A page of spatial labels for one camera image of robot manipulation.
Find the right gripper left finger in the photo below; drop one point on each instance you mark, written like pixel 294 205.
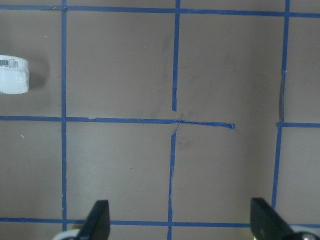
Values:
pixel 97 223

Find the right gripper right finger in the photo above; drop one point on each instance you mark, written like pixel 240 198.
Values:
pixel 265 223

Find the white blue tennis ball can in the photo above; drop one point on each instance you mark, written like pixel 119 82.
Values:
pixel 14 75

